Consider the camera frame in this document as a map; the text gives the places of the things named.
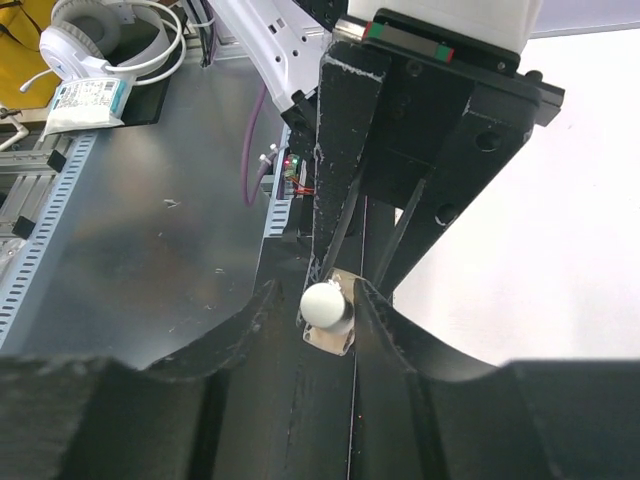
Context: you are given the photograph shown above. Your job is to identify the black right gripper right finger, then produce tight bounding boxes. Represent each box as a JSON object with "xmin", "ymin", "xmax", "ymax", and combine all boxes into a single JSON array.
[{"xmin": 353, "ymin": 279, "xmax": 639, "ymax": 479}]

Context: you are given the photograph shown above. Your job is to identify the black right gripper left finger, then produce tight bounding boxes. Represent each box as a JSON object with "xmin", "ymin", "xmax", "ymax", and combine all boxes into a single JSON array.
[{"xmin": 1, "ymin": 280, "xmax": 282, "ymax": 479}]

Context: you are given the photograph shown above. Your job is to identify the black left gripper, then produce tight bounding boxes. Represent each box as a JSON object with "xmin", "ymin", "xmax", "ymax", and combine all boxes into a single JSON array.
[{"xmin": 310, "ymin": 8, "xmax": 565, "ymax": 297}]

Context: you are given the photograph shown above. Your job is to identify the nail polish bottle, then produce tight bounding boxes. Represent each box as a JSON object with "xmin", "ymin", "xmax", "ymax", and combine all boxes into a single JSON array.
[{"xmin": 300, "ymin": 268, "xmax": 358, "ymax": 356}]

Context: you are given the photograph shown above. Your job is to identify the white nail polish cap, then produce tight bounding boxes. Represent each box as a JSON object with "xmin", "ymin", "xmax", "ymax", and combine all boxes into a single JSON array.
[{"xmin": 300, "ymin": 282, "xmax": 353, "ymax": 334}]

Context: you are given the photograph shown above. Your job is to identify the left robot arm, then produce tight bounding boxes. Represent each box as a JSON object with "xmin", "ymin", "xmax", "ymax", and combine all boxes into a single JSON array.
[{"xmin": 212, "ymin": 1, "xmax": 565, "ymax": 296}]

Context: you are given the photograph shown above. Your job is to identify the white wipes packet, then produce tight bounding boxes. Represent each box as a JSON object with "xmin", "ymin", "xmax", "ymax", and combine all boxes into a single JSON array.
[{"xmin": 42, "ymin": 77, "xmax": 133, "ymax": 137}]

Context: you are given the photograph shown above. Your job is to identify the white headphones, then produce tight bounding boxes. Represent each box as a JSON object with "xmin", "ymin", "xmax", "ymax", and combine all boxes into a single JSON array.
[{"xmin": 19, "ymin": 1, "xmax": 187, "ymax": 93}]

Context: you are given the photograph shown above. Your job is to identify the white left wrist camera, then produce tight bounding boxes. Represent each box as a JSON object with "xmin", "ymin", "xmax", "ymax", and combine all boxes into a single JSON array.
[{"xmin": 347, "ymin": 0, "xmax": 543, "ymax": 53}]

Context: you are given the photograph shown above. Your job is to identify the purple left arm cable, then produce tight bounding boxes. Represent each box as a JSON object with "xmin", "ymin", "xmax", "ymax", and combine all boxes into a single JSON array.
[{"xmin": 242, "ymin": 84, "xmax": 269, "ymax": 207}]

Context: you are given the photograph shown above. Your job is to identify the left white cable duct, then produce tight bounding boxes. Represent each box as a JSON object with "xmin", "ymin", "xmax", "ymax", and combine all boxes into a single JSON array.
[{"xmin": 1, "ymin": 133, "xmax": 98, "ymax": 343}]

